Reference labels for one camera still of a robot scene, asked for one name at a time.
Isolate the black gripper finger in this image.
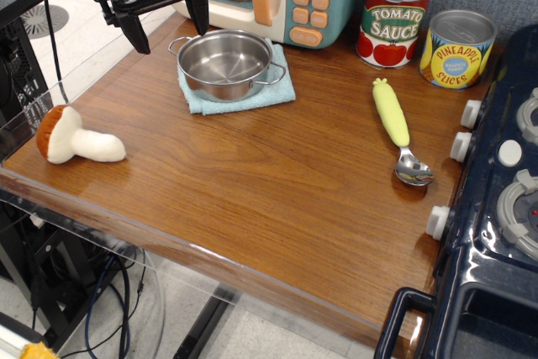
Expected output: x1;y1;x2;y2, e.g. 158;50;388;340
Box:
185;0;209;35
114;11;150;55

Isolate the spoon with green handle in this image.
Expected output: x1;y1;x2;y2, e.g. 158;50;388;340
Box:
372;78;434;187

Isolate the small steel pot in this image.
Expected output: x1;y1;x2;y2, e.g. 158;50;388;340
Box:
168;29;287;103

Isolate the light blue folded cloth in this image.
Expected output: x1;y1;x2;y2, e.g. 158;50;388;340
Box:
177;39;296;115

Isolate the plush mushroom toy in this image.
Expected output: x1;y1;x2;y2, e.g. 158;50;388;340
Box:
36;105;127;164

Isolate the tomato sauce can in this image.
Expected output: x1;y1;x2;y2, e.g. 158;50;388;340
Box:
356;0;430;68

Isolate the pineapple slices can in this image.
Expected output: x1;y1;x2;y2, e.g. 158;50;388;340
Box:
419;9;497;90

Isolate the white stove knob top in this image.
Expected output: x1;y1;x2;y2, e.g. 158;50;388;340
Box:
460;100;482;129

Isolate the white stove knob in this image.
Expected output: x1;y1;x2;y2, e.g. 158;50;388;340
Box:
425;206;451;241
460;100;482;129
450;132;472;163

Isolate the white stove knob middle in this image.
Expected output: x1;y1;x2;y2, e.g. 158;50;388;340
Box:
450;132;472;163

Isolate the white stove knob bottom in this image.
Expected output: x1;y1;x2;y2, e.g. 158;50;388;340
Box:
425;206;451;241

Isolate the dark blue toy stove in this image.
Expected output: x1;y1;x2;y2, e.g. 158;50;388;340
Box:
375;25;537;358

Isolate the blue cable under table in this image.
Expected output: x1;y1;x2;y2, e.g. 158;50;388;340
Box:
83;249;131;359

